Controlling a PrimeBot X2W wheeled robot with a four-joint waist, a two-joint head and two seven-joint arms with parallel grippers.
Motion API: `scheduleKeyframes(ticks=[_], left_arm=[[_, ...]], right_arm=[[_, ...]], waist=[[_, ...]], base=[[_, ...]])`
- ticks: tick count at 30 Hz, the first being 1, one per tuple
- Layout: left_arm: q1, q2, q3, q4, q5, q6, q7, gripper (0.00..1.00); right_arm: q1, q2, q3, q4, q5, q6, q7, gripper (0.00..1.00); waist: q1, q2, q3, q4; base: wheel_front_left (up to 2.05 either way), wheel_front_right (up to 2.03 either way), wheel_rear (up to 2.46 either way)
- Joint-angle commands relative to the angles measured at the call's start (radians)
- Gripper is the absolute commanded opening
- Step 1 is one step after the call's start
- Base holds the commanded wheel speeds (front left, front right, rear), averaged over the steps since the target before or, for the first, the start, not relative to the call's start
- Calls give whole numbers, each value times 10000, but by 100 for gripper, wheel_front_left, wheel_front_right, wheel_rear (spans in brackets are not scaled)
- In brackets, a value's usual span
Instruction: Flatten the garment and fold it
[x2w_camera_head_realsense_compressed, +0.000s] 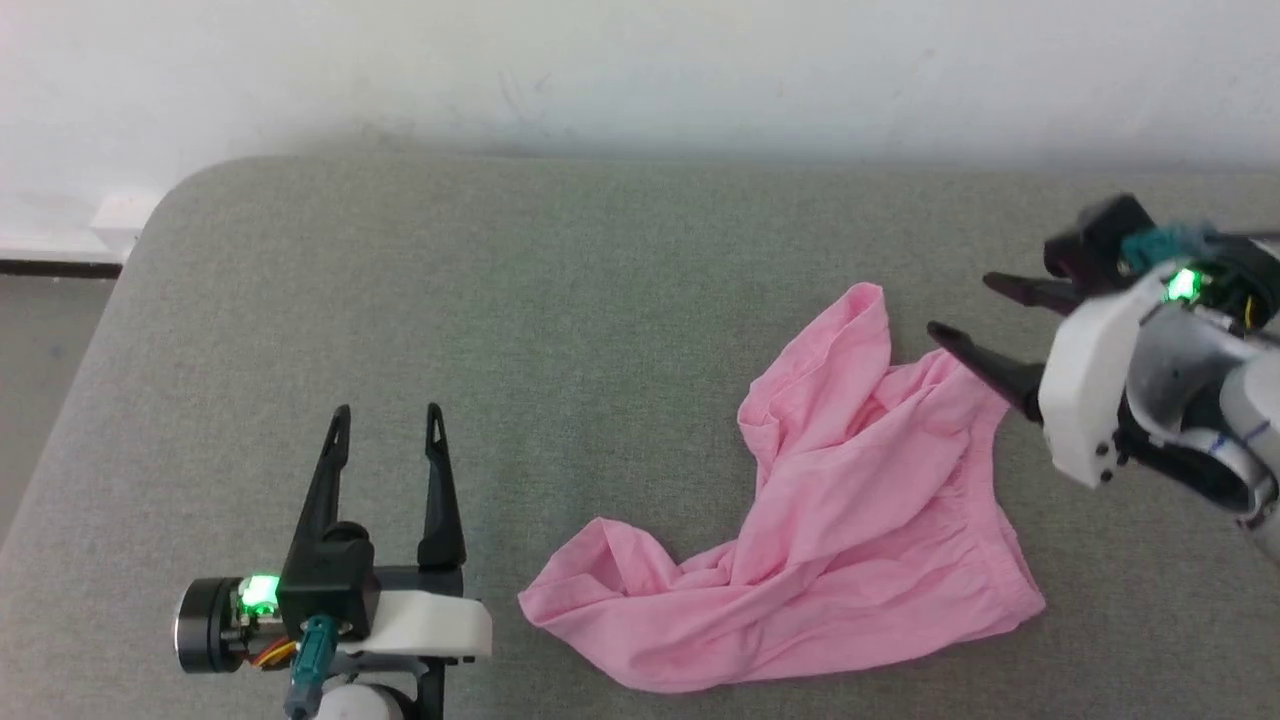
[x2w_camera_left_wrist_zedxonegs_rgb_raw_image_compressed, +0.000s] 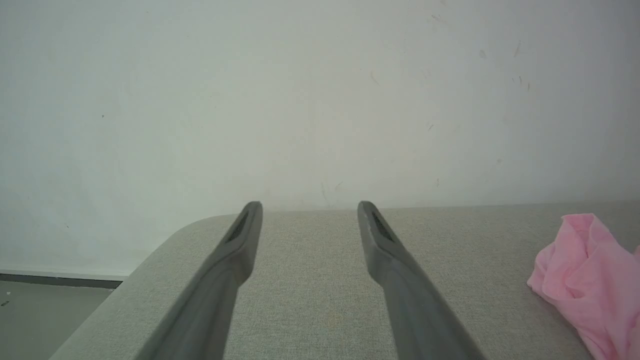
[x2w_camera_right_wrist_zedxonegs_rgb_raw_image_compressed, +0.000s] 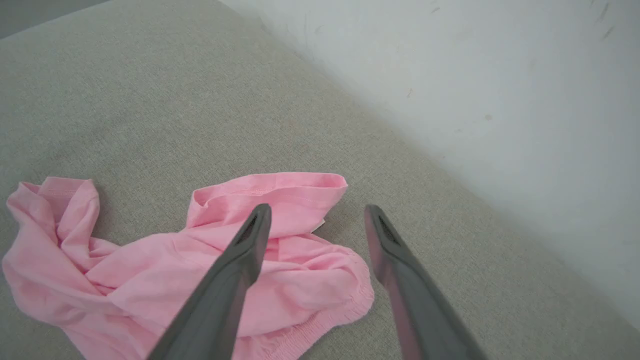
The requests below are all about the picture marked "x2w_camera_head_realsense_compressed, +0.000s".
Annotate dark baseboard strip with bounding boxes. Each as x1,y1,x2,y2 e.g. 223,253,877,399
0,259,124,280

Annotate grey-green fabric sofa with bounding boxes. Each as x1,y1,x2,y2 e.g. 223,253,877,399
0,150,1280,720

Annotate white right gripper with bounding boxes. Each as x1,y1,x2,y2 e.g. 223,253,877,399
926,261,1177,489

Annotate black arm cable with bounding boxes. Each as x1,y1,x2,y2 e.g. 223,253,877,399
1120,224,1280,265
283,614,341,720

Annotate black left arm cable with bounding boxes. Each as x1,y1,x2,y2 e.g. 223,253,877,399
283,614,341,720

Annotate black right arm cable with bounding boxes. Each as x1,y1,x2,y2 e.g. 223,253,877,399
1120,224,1280,265

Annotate pink shorts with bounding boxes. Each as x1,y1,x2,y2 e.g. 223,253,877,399
518,283,1048,694

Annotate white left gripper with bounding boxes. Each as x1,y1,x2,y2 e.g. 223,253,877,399
285,403,494,720

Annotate white wall box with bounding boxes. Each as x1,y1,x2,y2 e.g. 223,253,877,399
90,190,163,261

